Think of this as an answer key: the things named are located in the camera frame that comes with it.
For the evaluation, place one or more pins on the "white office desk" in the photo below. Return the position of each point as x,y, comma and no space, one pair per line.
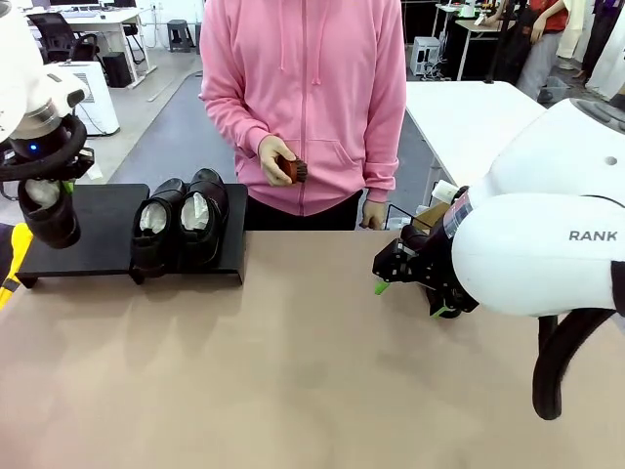
97,19

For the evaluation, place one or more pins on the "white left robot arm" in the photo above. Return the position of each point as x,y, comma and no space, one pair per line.
19,73

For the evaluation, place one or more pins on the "black computer tower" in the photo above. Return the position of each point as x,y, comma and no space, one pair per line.
117,68

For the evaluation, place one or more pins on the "cardboard box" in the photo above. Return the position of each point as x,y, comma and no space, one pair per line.
432,215

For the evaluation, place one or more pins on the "black office chair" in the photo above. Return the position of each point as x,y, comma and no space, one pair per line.
58,34

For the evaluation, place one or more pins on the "white table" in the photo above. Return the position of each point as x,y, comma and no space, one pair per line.
464,122

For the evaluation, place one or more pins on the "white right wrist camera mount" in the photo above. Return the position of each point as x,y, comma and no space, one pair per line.
446,191

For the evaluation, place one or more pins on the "person in pink hoodie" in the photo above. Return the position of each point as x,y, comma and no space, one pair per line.
303,98

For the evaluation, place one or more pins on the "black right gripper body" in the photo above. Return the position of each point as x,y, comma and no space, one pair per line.
420,268

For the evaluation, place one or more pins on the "person's right hand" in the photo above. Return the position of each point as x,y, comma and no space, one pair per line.
271,156

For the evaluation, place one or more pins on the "grey stool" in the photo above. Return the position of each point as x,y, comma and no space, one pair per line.
177,34

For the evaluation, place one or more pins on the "white computer case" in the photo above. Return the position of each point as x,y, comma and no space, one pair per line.
426,56

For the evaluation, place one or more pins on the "person's left hand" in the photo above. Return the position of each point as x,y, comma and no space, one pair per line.
376,215

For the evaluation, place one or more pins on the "black metal stand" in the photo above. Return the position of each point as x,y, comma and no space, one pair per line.
102,229
237,229

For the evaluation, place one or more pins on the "brown shoe brush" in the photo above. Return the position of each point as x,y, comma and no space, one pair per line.
293,170

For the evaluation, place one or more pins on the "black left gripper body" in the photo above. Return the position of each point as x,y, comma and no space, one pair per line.
29,149

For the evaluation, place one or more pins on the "white air purifier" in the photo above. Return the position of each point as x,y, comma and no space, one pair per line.
100,107

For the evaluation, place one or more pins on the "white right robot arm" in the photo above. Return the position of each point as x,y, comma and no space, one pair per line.
547,244

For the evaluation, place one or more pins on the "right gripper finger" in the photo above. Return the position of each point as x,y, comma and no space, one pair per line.
443,311
382,288

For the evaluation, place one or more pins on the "white hanging cloth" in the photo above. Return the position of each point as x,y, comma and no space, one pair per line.
96,172

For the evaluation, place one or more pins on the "black trousers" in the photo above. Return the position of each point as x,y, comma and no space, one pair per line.
303,220

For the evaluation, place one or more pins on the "grey plastic bin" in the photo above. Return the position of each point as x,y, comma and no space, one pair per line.
554,89

